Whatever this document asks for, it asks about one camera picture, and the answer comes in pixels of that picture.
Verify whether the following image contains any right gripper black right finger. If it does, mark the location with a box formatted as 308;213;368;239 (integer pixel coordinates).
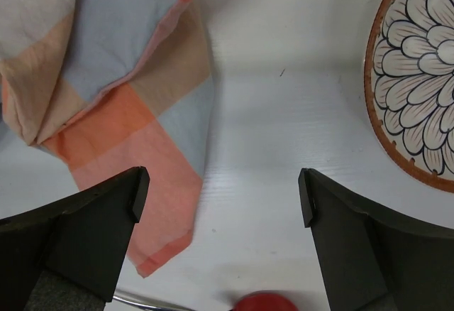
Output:
298;168;453;310

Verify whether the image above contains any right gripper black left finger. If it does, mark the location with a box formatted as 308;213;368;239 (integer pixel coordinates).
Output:
1;167;150;310

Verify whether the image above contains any checkered orange blue cloth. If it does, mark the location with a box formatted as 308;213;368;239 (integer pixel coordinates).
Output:
1;0;214;277

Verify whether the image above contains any floral patterned ceramic plate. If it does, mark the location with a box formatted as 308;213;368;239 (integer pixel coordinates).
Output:
363;0;453;192

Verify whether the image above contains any red enamel mug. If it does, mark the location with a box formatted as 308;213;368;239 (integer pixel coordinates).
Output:
232;291;299;311

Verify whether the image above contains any silver fork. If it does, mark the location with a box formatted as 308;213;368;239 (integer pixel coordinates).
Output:
113;289;192;311

